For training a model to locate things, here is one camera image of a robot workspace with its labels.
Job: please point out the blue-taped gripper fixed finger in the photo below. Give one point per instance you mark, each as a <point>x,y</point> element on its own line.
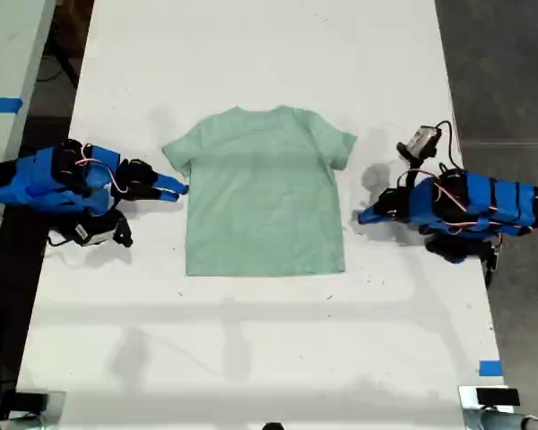
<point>376,216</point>
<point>170,183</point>

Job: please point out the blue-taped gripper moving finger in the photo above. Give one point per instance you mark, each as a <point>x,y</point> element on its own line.
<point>161,195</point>
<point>379,206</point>

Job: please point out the short blue tape piece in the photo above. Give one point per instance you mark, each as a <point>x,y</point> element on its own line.
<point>491,368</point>

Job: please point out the pale green t-shirt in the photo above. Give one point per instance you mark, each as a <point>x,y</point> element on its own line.
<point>264,197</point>

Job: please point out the small black box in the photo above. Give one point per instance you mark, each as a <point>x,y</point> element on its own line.
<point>497,397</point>
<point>31,401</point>

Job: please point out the long blue tape strip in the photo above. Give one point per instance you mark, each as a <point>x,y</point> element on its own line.
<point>0,104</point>

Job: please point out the metal table clamp plate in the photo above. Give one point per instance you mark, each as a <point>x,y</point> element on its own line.
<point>468,410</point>
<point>56,410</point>

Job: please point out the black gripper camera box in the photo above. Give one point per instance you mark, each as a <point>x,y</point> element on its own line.
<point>94,232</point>
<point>420,141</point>

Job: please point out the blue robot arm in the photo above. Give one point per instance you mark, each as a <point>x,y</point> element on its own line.
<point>484,201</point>
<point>40,179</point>

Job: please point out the black camera stalk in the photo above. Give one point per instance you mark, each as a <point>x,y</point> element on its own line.
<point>123,228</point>
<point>411,165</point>

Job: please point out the white side table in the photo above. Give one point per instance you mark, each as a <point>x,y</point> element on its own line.
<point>4,49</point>

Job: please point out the small black round object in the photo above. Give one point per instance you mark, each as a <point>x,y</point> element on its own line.
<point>273,426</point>

